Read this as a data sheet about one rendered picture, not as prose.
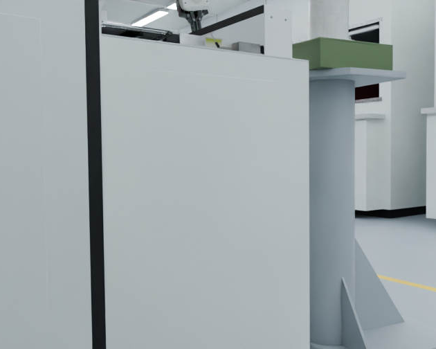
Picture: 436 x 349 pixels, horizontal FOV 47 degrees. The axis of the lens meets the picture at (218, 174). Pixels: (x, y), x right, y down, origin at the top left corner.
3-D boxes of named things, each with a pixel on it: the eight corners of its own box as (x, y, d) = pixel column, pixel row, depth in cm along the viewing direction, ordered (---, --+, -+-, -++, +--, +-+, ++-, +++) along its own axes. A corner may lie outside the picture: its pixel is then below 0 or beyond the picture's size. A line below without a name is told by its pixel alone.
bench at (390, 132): (371, 221, 420) (371, -24, 411) (240, 204, 568) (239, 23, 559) (445, 212, 481) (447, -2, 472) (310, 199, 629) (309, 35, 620)
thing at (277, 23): (265, 60, 126) (264, 3, 126) (160, 85, 172) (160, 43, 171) (293, 64, 132) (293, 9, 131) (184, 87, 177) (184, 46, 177)
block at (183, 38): (180, 43, 134) (179, 32, 133) (173, 46, 136) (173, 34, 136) (205, 46, 138) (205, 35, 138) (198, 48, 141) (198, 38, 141)
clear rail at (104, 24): (21, 15, 108) (21, 8, 108) (19, 16, 109) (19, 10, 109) (173, 36, 129) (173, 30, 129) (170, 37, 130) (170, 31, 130)
